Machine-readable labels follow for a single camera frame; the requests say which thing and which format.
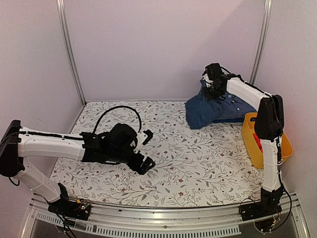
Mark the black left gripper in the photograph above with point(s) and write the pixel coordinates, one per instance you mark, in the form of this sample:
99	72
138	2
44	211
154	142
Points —
144	167

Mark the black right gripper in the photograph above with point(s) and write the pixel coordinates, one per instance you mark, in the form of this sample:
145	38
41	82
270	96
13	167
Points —
207	96

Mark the blue checkered button shirt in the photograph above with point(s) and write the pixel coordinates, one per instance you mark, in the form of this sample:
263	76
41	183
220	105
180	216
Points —
232	107

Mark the grey blue garment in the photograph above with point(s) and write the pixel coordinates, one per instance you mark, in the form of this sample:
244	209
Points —
200	112

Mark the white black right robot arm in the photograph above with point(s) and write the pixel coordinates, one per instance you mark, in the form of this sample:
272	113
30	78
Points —
269	121

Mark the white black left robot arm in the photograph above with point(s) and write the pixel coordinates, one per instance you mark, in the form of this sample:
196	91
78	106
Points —
121	144

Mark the yellow plastic laundry basket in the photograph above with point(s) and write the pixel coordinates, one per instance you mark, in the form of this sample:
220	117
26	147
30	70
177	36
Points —
255	154

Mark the folded royal blue garment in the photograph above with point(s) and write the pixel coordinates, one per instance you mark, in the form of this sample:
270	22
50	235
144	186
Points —
228	120

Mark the orange garment in basket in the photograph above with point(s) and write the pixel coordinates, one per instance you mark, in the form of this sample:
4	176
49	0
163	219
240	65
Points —
258	142

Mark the floral patterned table cloth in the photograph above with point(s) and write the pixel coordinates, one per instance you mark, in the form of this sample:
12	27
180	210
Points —
204	167

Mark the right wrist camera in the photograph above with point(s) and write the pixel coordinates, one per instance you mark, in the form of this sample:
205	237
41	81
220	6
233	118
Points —
208	82

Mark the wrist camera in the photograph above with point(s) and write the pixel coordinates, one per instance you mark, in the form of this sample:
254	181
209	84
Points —
208	82
142	139

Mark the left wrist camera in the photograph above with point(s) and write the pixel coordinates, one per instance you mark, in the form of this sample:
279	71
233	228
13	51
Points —
142	139

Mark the right aluminium frame post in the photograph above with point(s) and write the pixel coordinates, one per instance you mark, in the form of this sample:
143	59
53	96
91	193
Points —
262	40

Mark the aluminium frame post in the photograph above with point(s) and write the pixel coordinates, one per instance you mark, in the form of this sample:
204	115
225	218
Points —
262	40
69	51

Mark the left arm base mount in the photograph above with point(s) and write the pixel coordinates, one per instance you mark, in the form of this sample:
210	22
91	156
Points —
79	209

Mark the left aluminium frame post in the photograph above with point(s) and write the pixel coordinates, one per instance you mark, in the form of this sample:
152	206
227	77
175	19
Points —
69	51

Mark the aluminium front rail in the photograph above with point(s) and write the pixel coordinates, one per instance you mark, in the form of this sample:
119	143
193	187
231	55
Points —
118	221

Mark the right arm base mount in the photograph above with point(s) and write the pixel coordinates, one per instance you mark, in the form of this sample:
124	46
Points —
260	210

